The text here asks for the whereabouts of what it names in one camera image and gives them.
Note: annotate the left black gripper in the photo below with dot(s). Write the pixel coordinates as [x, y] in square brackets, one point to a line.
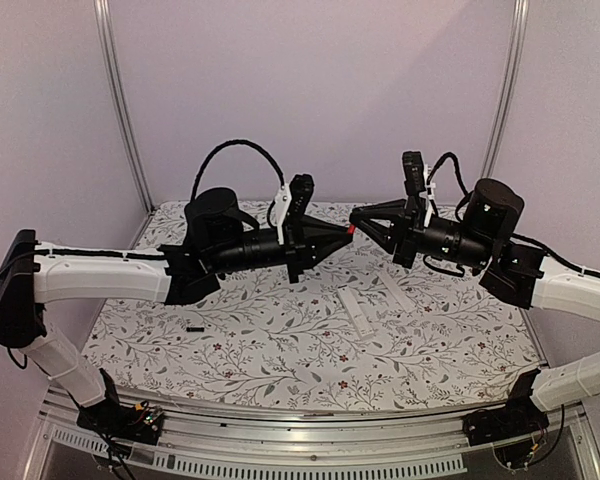
[309, 236]

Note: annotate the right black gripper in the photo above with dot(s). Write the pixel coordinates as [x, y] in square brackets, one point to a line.
[406, 245]

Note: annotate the white remote battery cover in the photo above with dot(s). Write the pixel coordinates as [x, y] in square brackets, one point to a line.
[396, 291]

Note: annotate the white remote control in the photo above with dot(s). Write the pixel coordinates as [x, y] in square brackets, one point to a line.
[356, 315]

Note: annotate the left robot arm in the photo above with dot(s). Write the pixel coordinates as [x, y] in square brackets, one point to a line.
[35, 273]

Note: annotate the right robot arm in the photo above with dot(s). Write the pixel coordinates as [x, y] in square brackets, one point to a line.
[516, 271]

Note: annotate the floral patterned table mat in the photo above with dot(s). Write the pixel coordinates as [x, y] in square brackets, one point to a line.
[274, 344]

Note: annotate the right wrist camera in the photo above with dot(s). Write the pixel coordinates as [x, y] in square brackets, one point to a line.
[416, 176]

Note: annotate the right aluminium frame post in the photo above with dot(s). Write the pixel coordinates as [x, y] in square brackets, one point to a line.
[511, 71]

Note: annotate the aluminium frame post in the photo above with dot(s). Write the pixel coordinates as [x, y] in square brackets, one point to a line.
[511, 71]
[113, 73]

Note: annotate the front aluminium rail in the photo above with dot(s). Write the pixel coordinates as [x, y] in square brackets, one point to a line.
[206, 440]

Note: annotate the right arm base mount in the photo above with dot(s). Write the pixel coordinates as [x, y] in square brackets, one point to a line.
[518, 416]

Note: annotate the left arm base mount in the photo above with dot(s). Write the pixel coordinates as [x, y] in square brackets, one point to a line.
[140, 423]

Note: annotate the left aluminium frame post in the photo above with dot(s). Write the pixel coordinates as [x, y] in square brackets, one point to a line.
[113, 73]

